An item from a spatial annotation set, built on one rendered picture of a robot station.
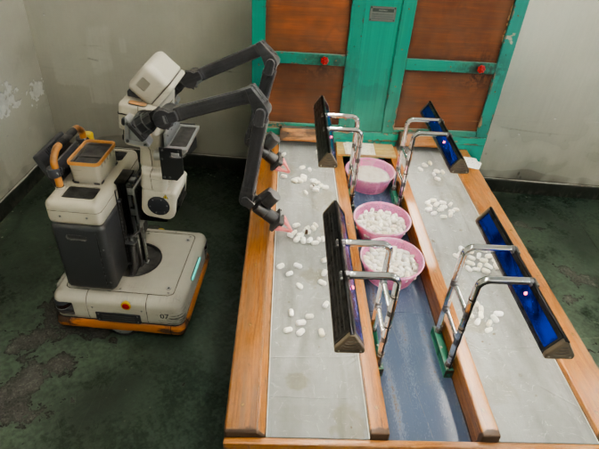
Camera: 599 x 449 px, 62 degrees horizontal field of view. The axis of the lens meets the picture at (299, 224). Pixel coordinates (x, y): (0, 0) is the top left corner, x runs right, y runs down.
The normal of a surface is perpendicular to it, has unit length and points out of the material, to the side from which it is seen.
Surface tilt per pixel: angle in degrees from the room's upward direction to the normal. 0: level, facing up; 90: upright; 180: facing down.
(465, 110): 90
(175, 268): 0
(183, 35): 90
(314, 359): 0
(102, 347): 0
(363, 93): 90
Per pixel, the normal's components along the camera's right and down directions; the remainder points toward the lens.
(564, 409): 0.06, -0.80
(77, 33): -0.06, 0.58
